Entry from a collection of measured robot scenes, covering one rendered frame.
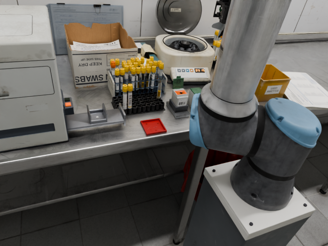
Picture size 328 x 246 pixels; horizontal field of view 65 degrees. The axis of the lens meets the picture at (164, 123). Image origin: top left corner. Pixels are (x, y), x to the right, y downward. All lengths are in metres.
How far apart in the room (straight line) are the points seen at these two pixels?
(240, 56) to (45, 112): 0.50
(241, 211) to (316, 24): 1.63
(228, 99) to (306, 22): 1.55
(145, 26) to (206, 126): 0.92
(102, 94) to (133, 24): 0.49
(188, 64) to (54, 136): 0.61
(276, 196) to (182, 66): 0.66
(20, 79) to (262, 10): 0.52
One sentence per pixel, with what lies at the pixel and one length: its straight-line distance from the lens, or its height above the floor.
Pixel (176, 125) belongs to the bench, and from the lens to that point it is 0.86.
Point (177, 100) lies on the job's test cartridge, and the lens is 0.87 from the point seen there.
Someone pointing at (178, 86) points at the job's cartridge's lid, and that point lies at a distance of 0.90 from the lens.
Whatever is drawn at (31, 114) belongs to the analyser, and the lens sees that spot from 0.73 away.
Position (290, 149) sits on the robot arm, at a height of 1.08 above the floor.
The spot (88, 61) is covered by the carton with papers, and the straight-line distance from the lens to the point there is 0.99.
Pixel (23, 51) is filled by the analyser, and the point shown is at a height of 1.15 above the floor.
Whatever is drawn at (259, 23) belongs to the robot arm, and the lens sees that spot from 0.42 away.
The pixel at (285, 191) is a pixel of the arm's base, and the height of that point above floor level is 0.96.
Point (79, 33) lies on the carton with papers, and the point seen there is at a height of 0.98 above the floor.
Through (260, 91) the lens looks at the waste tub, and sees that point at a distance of 1.07.
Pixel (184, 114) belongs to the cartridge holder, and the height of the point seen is 0.89.
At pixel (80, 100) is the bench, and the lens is 0.96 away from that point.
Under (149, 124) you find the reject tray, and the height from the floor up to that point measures 0.88.
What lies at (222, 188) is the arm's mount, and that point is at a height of 0.90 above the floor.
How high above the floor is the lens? 1.40
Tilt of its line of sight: 38 degrees down
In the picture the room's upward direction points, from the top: 8 degrees clockwise
